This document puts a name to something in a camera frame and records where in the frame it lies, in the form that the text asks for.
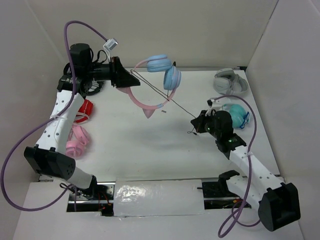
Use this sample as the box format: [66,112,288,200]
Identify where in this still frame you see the red headphones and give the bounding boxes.
[74,99,94,124]

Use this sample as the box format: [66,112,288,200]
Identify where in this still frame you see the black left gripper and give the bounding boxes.
[85,56,140,88]

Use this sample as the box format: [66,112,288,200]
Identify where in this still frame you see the black wired headphones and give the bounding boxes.
[87,80,105,96]

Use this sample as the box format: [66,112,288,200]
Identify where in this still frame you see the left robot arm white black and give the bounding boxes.
[24,43,141,200]

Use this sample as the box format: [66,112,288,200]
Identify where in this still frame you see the white taped front panel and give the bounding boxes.
[113,179,205,217]

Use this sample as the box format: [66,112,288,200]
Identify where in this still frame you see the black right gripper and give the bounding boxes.
[191,109,221,139]

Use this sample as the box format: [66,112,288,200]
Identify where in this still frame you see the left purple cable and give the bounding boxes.
[0,21,110,212]

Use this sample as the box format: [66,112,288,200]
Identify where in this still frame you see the thin black headphone cable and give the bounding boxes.
[129,62,201,136]

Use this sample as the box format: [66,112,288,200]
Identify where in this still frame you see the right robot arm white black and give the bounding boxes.
[190,110,301,232]

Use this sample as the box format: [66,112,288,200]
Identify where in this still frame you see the grey white headphones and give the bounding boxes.
[213,68,249,96]

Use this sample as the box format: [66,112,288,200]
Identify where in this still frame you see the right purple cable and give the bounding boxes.
[212,94,263,238]

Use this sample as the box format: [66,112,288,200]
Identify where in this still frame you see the purple cable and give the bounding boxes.
[0,21,110,212]
[212,94,263,238]

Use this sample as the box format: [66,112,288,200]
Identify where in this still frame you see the teal headphones blue cord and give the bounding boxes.
[223,103,251,131]

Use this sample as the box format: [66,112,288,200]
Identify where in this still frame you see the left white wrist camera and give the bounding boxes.
[102,38,118,62]

